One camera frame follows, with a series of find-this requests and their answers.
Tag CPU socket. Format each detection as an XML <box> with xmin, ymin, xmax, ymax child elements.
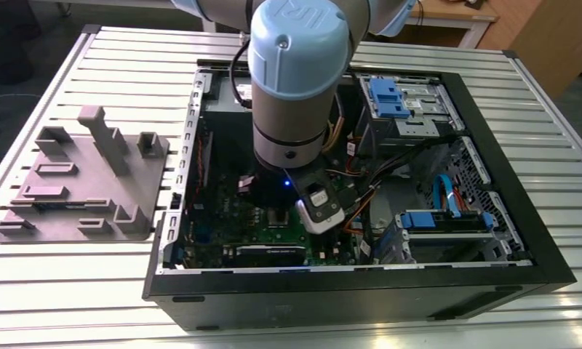
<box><xmin>265</xmin><ymin>207</ymin><xmax>293</xmax><ymax>229</ymax></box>

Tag green motherboard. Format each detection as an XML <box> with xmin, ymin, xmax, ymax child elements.
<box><xmin>183</xmin><ymin>170</ymin><xmax>367</xmax><ymax>270</ymax></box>

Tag black graphics card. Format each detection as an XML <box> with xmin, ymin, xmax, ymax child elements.
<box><xmin>235</xmin><ymin>244</ymin><xmax>307</xmax><ymax>268</ymax></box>

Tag grey power supply unit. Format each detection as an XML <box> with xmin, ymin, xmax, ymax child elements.
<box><xmin>203</xmin><ymin>76</ymin><xmax>254</xmax><ymax>161</ymax></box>

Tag blue disk carrier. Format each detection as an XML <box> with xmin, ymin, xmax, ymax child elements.
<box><xmin>400</xmin><ymin>209</ymin><xmax>496</xmax><ymax>233</ymax></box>

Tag black PC case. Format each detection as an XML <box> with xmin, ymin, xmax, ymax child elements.
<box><xmin>140</xmin><ymin>57</ymin><xmax>577</xmax><ymax>332</ymax></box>

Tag blue drive bay latch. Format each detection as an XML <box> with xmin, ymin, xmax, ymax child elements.
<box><xmin>374</xmin><ymin>78</ymin><xmax>413</xmax><ymax>118</ymax></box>

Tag metal disk bay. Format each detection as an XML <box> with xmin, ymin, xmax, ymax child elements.
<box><xmin>392</xmin><ymin>209</ymin><xmax>524</xmax><ymax>265</ymax></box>
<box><xmin>357</xmin><ymin>74</ymin><xmax>466</xmax><ymax>156</ymax></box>

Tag grey parts rack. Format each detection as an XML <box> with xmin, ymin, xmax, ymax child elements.
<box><xmin>0</xmin><ymin>105</ymin><xmax>172</xmax><ymax>244</ymax></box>

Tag green RAM stick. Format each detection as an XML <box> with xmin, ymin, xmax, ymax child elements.
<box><xmin>31</xmin><ymin>198</ymin><xmax>106</xmax><ymax>210</ymax></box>

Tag wooden desk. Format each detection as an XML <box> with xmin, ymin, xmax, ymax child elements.
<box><xmin>406</xmin><ymin>0</ymin><xmax>501</xmax><ymax>49</ymax></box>

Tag dark office chair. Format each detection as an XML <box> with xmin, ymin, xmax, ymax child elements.
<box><xmin>0</xmin><ymin>0</ymin><xmax>44</xmax><ymax>85</ymax></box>

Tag brown wooden cabinet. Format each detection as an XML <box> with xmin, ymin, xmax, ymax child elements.
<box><xmin>480</xmin><ymin>0</ymin><xmax>582</xmax><ymax>100</ymax></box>

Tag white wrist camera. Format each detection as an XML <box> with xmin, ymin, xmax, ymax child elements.
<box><xmin>294</xmin><ymin>181</ymin><xmax>346</xmax><ymax>236</ymax></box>

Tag red black twisted wire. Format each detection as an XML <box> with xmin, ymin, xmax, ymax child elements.
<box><xmin>198</xmin><ymin>136</ymin><xmax>210</xmax><ymax>192</ymax></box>

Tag yellow red white wires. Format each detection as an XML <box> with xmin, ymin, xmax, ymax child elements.
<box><xmin>327</xmin><ymin>159</ymin><xmax>370</xmax><ymax>180</ymax></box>

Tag orange wire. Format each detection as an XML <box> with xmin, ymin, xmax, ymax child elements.
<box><xmin>342</xmin><ymin>213</ymin><xmax>372</xmax><ymax>238</ymax></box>

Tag yellow wire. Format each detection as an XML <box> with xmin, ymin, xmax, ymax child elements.
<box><xmin>322</xmin><ymin>115</ymin><xmax>345</xmax><ymax>153</ymax></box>

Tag black sleeved wire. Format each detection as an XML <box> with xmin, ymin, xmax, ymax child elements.
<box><xmin>346</xmin><ymin>135</ymin><xmax>462</xmax><ymax>219</ymax></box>

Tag black camera cable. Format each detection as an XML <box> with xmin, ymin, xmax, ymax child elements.
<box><xmin>229</xmin><ymin>39</ymin><xmax>254</xmax><ymax>110</ymax></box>

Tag blue wire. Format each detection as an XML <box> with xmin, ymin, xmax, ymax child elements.
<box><xmin>432</xmin><ymin>173</ymin><xmax>468</xmax><ymax>219</ymax></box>

